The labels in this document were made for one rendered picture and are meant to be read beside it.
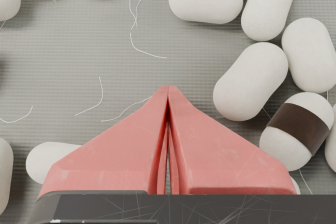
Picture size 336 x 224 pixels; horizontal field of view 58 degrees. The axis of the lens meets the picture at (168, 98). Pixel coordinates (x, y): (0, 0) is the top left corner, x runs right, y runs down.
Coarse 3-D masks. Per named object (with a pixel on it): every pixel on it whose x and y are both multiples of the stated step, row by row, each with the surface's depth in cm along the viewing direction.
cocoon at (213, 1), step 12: (168, 0) 14; (180, 0) 13; (192, 0) 13; (204, 0) 13; (216, 0) 13; (228, 0) 13; (240, 0) 14; (180, 12) 14; (192, 12) 14; (204, 12) 14; (216, 12) 13; (228, 12) 13
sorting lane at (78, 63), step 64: (64, 0) 15; (128, 0) 15; (320, 0) 15; (0, 64) 15; (64, 64) 15; (128, 64) 14; (192, 64) 14; (0, 128) 14; (64, 128) 14; (256, 128) 14; (320, 192) 13
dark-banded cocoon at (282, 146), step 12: (300, 96) 12; (312, 96) 12; (312, 108) 12; (324, 108) 12; (324, 120) 12; (264, 132) 12; (276, 132) 12; (264, 144) 12; (276, 144) 12; (288, 144) 12; (300, 144) 11; (276, 156) 12; (288, 156) 12; (300, 156) 12; (288, 168) 12
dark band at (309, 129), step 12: (288, 108) 12; (300, 108) 12; (276, 120) 12; (288, 120) 12; (300, 120) 12; (312, 120) 12; (288, 132) 12; (300, 132) 12; (312, 132) 12; (324, 132) 12; (312, 144) 12; (312, 156) 12
